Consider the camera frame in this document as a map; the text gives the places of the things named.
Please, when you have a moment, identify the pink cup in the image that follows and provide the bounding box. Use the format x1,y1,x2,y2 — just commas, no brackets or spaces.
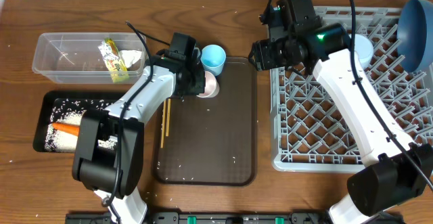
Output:
198,71,220,98

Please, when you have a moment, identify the silver foil wrapper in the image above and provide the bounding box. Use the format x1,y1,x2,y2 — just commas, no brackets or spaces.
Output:
98,38,129,83

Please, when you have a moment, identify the light blue small bowl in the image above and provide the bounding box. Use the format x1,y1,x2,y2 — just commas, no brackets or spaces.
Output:
355,34,373,70

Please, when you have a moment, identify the orange carrot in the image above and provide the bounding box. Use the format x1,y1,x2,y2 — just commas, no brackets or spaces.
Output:
51,122,80,136

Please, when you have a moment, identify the white rice pile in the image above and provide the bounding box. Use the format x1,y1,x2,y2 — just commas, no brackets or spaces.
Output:
44,98,114,153

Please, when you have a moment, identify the dark blue plate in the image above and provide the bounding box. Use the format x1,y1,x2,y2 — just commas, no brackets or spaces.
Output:
397,0,432,72

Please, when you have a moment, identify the white napkin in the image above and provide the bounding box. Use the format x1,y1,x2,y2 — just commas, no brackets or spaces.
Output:
119,50,142,68

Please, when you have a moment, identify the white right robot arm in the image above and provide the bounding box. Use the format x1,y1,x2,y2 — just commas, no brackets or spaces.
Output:
248,0,432,223

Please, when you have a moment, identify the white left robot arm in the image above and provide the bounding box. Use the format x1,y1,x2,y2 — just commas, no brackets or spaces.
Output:
72,32,205,223

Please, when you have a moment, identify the grey plastic dishwasher rack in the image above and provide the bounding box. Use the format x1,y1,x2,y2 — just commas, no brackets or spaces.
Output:
270,7,432,173

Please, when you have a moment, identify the black waste tray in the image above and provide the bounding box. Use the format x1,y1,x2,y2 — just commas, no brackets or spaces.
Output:
33,90,124,152

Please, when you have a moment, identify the light blue cup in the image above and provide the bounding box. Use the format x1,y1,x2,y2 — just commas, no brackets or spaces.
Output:
200,45,227,76

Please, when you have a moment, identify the wooden chopstick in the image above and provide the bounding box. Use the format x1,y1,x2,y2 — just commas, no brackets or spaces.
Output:
160,100,167,148
165,99,171,137

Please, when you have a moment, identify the dark brown serving tray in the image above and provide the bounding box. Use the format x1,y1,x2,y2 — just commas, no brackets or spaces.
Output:
152,58,256,186

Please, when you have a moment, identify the clear plastic bin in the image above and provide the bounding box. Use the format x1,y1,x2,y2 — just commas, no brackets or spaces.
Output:
32,32,148,84

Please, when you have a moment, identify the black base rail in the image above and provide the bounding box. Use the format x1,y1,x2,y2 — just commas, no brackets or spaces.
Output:
64,212,406,224

